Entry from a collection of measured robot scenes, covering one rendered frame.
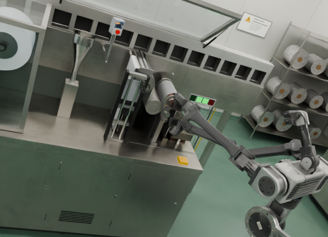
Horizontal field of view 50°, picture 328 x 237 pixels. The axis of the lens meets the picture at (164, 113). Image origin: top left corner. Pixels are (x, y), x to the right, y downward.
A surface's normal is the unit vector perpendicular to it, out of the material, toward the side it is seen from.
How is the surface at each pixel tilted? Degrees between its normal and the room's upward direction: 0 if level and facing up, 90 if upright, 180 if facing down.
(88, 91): 90
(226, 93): 90
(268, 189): 90
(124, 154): 0
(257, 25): 90
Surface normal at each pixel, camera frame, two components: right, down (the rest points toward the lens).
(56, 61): 0.21, 0.51
